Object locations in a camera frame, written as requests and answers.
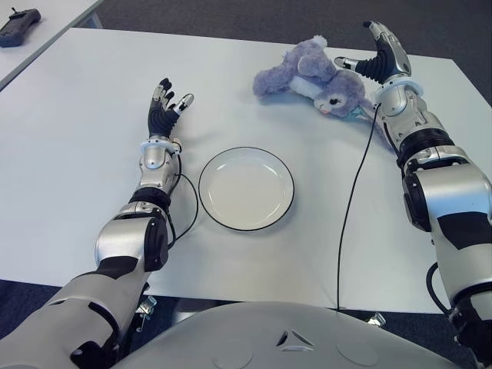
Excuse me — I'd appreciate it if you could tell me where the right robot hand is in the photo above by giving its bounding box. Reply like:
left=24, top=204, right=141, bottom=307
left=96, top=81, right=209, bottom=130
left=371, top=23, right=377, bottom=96
left=333, top=21, right=411, bottom=85

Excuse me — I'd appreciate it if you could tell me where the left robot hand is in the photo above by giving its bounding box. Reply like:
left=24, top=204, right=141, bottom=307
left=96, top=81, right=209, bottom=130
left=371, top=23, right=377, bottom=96
left=145, top=78, right=195, bottom=138

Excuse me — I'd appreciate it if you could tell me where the purple plush bunny doll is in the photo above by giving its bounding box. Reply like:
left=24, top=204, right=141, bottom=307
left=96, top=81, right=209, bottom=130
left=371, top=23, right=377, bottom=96
left=252, top=34, right=399, bottom=155

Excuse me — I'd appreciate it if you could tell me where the white plate black rim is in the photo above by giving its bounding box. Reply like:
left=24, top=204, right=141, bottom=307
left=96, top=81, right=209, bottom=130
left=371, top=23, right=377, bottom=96
left=198, top=146, right=296, bottom=233

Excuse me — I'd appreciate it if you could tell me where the white side table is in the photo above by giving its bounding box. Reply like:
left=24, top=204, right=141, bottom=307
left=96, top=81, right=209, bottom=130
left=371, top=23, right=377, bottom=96
left=0, top=0, right=105, bottom=92

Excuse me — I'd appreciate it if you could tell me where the black handheld remote controller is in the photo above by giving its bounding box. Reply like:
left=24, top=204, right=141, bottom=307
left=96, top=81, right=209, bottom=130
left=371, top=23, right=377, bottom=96
left=0, top=6, right=42, bottom=48

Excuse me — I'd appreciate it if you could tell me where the grey robot torso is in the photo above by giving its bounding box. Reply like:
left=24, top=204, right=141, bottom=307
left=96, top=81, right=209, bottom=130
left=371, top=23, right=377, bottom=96
left=113, top=301, right=468, bottom=369

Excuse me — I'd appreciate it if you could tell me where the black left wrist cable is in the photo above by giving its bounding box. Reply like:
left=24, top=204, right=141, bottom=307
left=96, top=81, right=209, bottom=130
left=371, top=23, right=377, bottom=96
left=167, top=151, right=200, bottom=247

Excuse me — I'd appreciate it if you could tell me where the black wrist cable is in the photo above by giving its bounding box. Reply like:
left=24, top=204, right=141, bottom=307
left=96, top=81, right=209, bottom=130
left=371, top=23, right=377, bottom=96
left=336, top=101, right=381, bottom=311
left=167, top=151, right=200, bottom=247

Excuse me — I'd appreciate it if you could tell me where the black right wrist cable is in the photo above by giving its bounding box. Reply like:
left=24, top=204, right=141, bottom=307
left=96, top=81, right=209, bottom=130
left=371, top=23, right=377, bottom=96
left=336, top=101, right=381, bottom=311

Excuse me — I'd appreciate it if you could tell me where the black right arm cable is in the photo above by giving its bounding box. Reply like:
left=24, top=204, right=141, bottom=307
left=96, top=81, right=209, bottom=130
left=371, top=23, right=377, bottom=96
left=425, top=261, right=453, bottom=314

